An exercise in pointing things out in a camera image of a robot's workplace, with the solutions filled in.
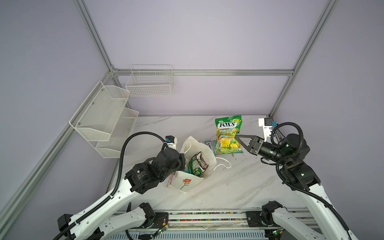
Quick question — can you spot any black corrugated cable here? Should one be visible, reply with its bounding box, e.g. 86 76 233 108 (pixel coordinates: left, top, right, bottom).
269 121 353 240
52 131 166 240

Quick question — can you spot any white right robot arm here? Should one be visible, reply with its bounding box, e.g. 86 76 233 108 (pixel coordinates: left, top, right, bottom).
235 132 356 240

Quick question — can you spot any white mesh two-tier shelf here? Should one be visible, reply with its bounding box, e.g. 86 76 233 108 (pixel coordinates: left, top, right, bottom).
69 82 139 159

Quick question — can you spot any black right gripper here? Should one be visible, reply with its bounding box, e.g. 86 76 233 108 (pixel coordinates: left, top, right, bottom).
233 134 289 167

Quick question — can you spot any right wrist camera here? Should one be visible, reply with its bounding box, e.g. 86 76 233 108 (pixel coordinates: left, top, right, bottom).
258 118 278 142

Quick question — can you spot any brown chocolate bar wrapper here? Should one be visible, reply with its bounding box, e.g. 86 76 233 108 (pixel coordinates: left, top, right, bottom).
196 152 209 172

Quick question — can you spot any white wire basket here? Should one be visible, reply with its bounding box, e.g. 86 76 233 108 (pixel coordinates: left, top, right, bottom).
126 65 174 97

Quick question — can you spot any green yellow Fox's candy bag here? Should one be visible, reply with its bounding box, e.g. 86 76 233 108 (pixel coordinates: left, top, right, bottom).
215 115 243 155

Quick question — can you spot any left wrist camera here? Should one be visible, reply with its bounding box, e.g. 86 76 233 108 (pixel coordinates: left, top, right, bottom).
166 136 178 150

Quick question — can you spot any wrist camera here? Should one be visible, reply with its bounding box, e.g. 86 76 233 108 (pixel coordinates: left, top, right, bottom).
258 118 278 142
166 136 178 150

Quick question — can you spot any aluminium frame post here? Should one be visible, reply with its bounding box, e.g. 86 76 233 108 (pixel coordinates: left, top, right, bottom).
74 0 114 72

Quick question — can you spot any white flowered paper bag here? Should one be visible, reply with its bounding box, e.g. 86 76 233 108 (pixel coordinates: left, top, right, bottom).
167 136 232 193

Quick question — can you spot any black corrugated right cable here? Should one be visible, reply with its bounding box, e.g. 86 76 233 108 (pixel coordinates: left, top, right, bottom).
269 121 353 240

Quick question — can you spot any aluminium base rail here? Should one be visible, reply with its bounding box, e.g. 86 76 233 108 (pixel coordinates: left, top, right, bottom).
128 208 288 236

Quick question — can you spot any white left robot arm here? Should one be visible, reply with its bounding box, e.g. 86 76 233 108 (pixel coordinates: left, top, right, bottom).
55 148 186 240

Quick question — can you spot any teal green Fox's candy bag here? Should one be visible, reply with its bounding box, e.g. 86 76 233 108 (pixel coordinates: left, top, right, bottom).
205 140 219 156

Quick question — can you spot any black corrugated left cable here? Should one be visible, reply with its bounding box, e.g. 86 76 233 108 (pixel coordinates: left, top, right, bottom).
52 131 166 240

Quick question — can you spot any green Fox's Spring Tea bag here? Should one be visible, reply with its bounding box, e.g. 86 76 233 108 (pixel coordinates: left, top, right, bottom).
188 156 203 177

